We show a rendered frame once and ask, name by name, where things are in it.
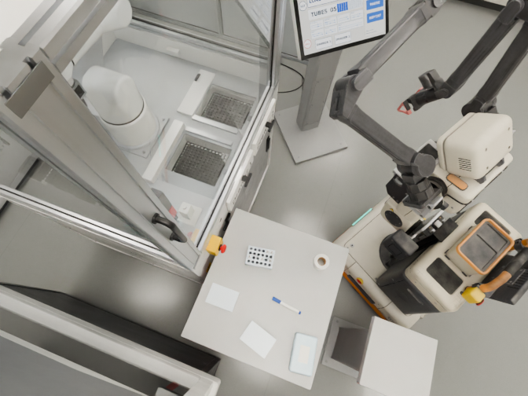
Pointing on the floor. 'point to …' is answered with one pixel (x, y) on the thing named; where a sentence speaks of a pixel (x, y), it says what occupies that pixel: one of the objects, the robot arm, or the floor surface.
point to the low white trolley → (259, 234)
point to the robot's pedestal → (382, 357)
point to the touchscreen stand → (313, 114)
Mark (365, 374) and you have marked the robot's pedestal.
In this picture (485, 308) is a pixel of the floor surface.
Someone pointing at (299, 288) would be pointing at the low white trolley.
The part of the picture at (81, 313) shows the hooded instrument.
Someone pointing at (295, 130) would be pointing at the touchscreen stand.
